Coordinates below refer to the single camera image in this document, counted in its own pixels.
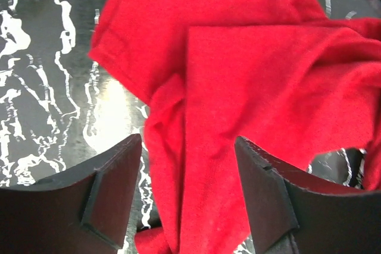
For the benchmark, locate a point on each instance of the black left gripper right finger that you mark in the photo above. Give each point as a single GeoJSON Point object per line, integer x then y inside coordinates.
{"type": "Point", "coordinates": [292, 211]}

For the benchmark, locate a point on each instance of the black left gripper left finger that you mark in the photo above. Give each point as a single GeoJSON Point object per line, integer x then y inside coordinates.
{"type": "Point", "coordinates": [84, 209]}

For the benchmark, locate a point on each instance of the red t-shirt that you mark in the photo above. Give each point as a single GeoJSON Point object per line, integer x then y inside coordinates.
{"type": "Point", "coordinates": [278, 72]}

